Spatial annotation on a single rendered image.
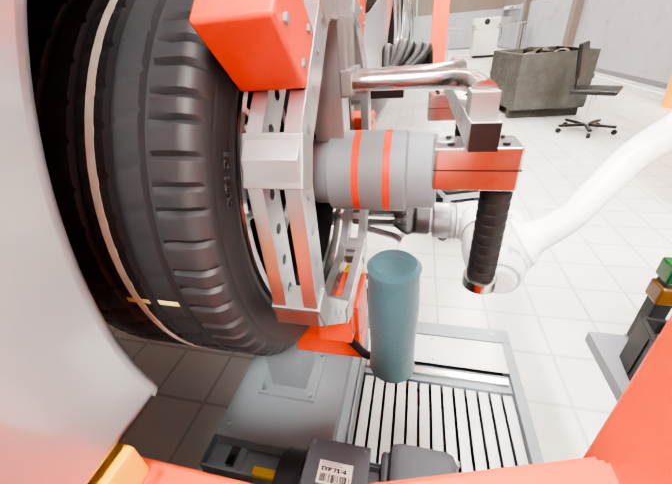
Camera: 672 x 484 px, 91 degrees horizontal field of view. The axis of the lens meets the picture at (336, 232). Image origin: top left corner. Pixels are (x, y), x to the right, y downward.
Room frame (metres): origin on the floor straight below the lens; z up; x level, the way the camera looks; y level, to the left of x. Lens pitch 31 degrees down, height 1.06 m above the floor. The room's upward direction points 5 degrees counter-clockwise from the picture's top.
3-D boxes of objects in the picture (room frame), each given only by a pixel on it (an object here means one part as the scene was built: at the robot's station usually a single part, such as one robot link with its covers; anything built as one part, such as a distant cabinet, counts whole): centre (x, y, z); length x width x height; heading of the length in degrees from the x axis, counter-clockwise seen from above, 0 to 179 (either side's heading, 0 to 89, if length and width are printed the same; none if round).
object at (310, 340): (0.58, 0.03, 0.48); 0.16 x 0.12 x 0.17; 75
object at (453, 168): (0.36, -0.16, 0.93); 0.09 x 0.05 x 0.05; 75
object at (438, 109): (0.69, -0.25, 0.93); 0.09 x 0.05 x 0.05; 75
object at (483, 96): (0.45, -0.10, 1.03); 0.19 x 0.18 x 0.11; 75
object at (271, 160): (0.57, -0.01, 0.85); 0.54 x 0.07 x 0.54; 165
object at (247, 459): (0.62, 0.15, 0.13); 0.50 x 0.36 x 0.10; 165
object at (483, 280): (0.35, -0.19, 0.83); 0.04 x 0.04 x 0.16
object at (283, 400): (0.62, 0.15, 0.32); 0.40 x 0.30 x 0.28; 165
